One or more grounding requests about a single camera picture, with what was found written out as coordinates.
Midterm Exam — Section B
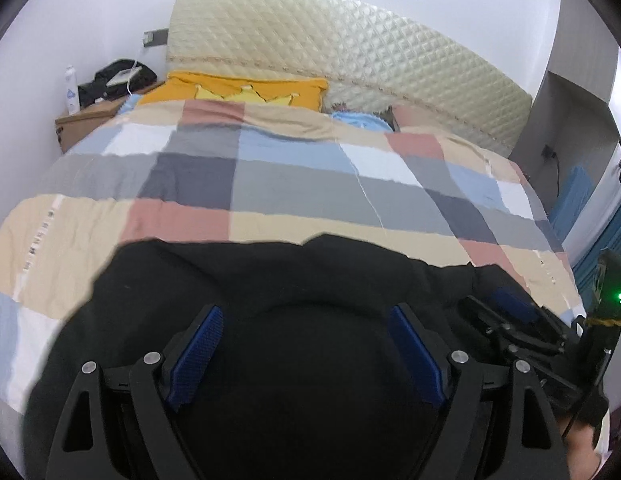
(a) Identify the plaid patchwork bed quilt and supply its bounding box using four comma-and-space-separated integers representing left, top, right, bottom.
0, 100, 582, 415

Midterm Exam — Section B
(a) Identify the black bag on nightstand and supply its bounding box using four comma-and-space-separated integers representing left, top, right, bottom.
78, 58, 158, 108

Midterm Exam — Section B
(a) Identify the wall power outlet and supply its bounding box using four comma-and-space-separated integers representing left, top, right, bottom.
142, 28, 168, 48

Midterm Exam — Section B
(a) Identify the yellow crown pillow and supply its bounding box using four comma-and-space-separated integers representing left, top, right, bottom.
138, 72, 329, 112

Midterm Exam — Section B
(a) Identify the wooden nightstand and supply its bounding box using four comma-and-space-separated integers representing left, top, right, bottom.
54, 79, 168, 155

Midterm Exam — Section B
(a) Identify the white charging cable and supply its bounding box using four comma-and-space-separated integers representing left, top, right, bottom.
107, 46, 147, 97

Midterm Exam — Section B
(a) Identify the blue covered chair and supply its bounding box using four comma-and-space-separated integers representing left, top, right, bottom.
548, 165, 594, 242

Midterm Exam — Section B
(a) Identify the person right hand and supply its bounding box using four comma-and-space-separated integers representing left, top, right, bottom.
562, 419, 603, 480

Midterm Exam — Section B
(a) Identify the white spray bottle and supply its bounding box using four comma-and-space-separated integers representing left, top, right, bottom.
64, 65, 80, 116

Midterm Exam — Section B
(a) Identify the black puffer jacket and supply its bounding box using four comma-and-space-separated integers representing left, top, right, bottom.
23, 235, 523, 479

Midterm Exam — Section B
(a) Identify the pink pillow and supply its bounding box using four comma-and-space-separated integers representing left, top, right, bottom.
391, 104, 449, 134

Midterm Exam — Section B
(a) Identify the cream quilted headboard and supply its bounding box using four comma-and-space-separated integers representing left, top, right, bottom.
166, 0, 532, 156

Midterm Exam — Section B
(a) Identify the grey wardrobe cabinet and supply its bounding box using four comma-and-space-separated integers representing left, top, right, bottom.
510, 0, 620, 210

